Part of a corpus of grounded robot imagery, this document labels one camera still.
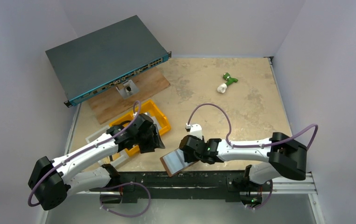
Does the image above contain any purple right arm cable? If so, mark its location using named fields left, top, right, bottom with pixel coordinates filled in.
left=186, top=103, right=319, bottom=211

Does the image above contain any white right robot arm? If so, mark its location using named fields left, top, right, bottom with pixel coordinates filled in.
left=179, top=132, right=307, bottom=184

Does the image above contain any black metal base rail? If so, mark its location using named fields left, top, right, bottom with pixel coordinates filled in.
left=92, top=170, right=272, bottom=205

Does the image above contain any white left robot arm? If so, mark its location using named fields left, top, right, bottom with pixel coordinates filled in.
left=28, top=113, right=165, bottom=210

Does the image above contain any plywood board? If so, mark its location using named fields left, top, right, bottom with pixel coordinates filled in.
left=86, top=68, right=170, bottom=124

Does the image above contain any grey metal bracket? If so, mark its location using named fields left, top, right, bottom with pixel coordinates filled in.
left=115, top=79, right=139, bottom=99

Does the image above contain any yellow bin with black cards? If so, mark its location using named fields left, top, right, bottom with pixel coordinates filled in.
left=109, top=113, right=140, bottom=157

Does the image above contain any yellow bin with silver cards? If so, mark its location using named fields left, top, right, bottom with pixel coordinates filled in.
left=134, top=99, right=171, bottom=136

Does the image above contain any white bin with gold cards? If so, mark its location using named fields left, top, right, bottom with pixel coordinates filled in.
left=85, top=125, right=129, bottom=168

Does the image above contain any green and white plastic fitting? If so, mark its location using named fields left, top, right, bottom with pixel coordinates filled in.
left=217, top=72, right=238, bottom=93

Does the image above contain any grey network switch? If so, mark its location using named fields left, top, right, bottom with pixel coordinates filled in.
left=45, top=15, right=171, bottom=107

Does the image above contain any brown leather card holder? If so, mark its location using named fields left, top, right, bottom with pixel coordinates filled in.
left=160, top=148, right=196, bottom=177

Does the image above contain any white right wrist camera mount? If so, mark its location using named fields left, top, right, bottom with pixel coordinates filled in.
left=185, top=123, right=204, bottom=140

